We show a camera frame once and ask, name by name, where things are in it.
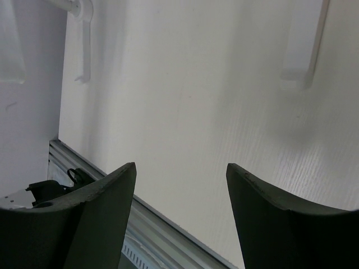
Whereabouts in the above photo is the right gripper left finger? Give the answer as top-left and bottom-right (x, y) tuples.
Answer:
(1, 163), (136, 268)

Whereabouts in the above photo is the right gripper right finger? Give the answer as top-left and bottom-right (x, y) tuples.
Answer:
(226, 163), (358, 268)

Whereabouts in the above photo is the white skirt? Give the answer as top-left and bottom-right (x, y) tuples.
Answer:
(1, 0), (26, 84)

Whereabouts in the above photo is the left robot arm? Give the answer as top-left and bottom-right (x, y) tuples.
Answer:
(0, 189), (35, 209)

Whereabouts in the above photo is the white slotted cable duct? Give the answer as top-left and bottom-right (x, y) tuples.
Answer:
(119, 243), (153, 269)

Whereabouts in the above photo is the aluminium rail base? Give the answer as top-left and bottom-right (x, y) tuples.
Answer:
(47, 138), (233, 269)

